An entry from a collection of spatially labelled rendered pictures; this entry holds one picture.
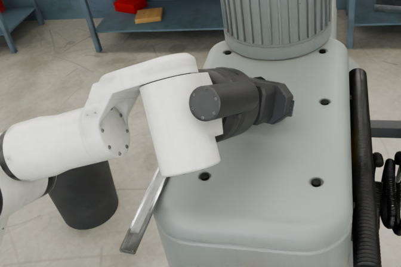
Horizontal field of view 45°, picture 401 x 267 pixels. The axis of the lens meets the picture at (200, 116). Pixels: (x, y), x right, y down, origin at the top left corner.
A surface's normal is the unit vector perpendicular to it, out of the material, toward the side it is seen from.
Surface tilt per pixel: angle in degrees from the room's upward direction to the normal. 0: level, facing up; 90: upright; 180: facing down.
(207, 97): 60
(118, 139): 75
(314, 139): 0
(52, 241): 0
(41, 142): 47
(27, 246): 0
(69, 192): 94
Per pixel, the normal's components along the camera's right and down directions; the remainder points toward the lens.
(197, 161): 0.26, -0.07
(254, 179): -0.14, -0.79
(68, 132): -0.38, -0.15
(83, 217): 0.12, 0.64
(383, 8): -0.47, 0.59
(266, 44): -0.26, 0.62
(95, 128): -0.33, 0.07
